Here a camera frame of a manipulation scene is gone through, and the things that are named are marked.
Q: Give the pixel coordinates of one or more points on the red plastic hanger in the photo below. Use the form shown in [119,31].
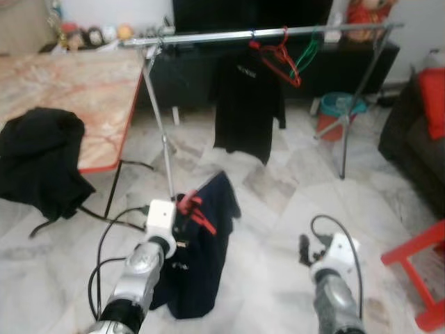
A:
[281,62]
[198,212]

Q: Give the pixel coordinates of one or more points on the navy shirt with red trim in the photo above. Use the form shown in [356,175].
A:
[198,264]

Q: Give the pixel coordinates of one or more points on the black sports jacket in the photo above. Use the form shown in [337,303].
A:
[38,163]

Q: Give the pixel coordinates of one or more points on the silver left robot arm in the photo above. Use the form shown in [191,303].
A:
[135,285]

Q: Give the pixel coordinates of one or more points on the green plastic hanger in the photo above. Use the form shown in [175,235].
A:
[309,52]

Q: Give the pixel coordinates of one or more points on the red plastic chair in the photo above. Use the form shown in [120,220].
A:
[417,271]

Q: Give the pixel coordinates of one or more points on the black shirt with red collar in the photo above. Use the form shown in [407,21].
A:
[243,104]

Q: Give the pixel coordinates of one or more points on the dark brown sofa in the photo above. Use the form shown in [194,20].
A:
[414,146]

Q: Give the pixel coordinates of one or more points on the black television console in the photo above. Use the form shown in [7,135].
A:
[188,76]

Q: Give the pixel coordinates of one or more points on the silver metal clothes rack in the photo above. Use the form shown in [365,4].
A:
[208,37]

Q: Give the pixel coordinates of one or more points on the red cushion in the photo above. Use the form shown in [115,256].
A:
[433,101]

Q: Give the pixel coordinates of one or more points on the orange round plush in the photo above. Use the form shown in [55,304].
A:
[124,32]

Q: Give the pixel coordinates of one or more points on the white round plush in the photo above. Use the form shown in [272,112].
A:
[109,33]

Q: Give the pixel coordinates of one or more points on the black mouse plush white face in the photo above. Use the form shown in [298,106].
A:
[92,36]

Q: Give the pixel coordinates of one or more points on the black flat television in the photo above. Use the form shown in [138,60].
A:
[250,14]

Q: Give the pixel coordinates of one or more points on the red laughing buddha statue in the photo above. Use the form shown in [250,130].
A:
[368,17]

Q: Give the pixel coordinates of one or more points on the light wood cabinet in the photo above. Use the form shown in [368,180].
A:
[24,24]

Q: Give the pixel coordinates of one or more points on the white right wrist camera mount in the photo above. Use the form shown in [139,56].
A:
[337,254]

